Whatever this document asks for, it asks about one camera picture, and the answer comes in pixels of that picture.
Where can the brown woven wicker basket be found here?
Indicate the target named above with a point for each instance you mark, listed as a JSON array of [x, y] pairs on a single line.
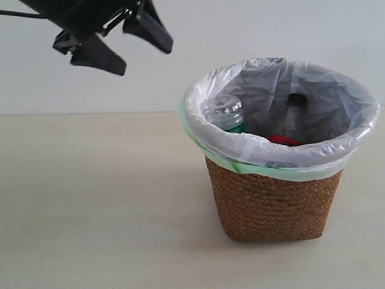
[[255, 208]]

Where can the green plastic bag liner edge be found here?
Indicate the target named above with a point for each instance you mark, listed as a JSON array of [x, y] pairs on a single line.
[[276, 171]]

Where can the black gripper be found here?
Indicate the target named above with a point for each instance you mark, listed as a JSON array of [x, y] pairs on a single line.
[[82, 21]]

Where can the clear cola bottle red label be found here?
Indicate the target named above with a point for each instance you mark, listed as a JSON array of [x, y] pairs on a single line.
[[289, 130]]

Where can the clear bottle green cap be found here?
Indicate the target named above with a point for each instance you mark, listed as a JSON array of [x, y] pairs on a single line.
[[225, 112]]

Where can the white plastic trash bag liner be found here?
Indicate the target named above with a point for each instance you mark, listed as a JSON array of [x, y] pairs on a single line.
[[340, 112]]

